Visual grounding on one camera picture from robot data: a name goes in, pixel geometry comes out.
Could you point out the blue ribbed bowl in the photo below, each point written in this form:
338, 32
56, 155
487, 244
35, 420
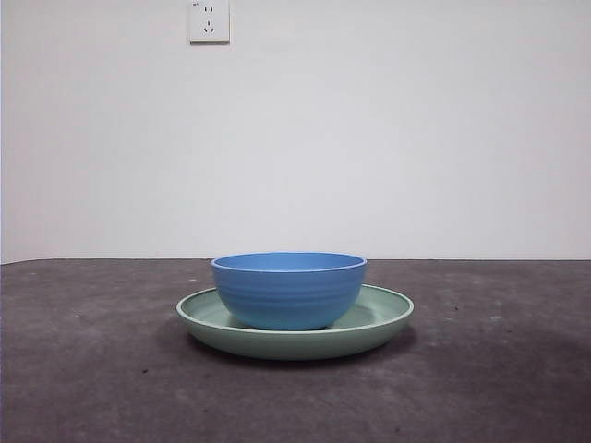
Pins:
286, 295

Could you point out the pale green round plate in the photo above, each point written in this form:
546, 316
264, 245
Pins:
295, 343

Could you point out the white wall socket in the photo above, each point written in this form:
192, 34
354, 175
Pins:
209, 20

